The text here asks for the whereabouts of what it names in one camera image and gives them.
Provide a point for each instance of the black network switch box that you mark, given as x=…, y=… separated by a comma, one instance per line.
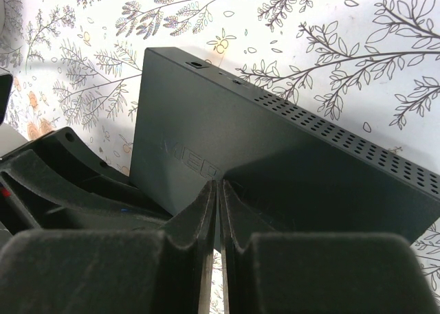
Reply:
x=196, y=123

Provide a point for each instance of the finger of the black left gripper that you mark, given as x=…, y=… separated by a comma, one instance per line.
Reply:
x=67, y=155
x=33, y=196

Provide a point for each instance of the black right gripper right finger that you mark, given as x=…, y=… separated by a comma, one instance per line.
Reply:
x=265, y=271

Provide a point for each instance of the floral patterned tablecloth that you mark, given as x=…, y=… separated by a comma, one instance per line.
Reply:
x=370, y=67

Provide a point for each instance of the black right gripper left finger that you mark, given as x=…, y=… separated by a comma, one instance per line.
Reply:
x=164, y=270

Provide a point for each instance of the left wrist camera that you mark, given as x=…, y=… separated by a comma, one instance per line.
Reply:
x=11, y=139

